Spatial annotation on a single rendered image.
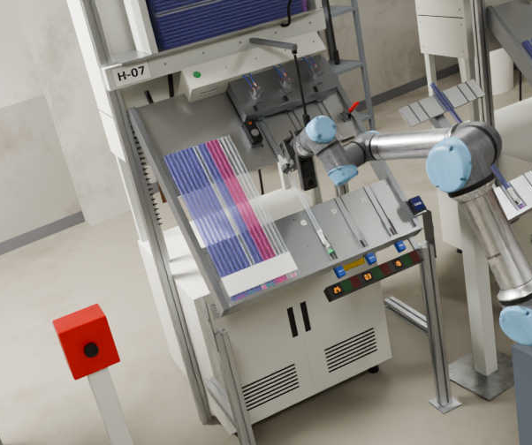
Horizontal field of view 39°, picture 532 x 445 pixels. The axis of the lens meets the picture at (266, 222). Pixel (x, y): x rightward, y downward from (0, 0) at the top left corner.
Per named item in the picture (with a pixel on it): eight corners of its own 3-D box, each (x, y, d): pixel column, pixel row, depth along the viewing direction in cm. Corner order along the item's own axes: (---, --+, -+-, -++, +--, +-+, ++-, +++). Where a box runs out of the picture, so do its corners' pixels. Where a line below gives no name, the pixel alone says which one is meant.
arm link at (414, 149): (514, 108, 183) (361, 123, 219) (491, 123, 176) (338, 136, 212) (523, 153, 186) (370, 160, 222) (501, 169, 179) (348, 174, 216)
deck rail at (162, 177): (227, 314, 219) (230, 308, 213) (221, 317, 218) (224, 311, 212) (133, 116, 239) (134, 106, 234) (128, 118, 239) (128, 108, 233)
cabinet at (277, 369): (395, 371, 291) (372, 227, 267) (233, 448, 268) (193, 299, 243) (314, 307, 347) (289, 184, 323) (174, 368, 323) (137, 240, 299)
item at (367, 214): (413, 230, 239) (416, 227, 236) (226, 308, 217) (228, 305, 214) (383, 181, 244) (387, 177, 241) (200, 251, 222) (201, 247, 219)
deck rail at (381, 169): (416, 235, 241) (423, 228, 236) (411, 237, 241) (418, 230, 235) (316, 61, 262) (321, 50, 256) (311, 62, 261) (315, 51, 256)
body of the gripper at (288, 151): (298, 139, 229) (310, 125, 218) (308, 164, 229) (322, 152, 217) (276, 147, 227) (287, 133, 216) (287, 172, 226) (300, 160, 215)
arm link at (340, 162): (372, 165, 208) (351, 132, 208) (347, 180, 201) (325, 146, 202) (356, 177, 214) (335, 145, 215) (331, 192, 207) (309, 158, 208)
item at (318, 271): (411, 237, 241) (420, 229, 234) (227, 314, 219) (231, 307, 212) (409, 234, 241) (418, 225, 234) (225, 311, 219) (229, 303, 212)
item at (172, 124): (356, 139, 252) (361, 131, 247) (175, 203, 230) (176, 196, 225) (311, 62, 261) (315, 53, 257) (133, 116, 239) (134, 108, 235)
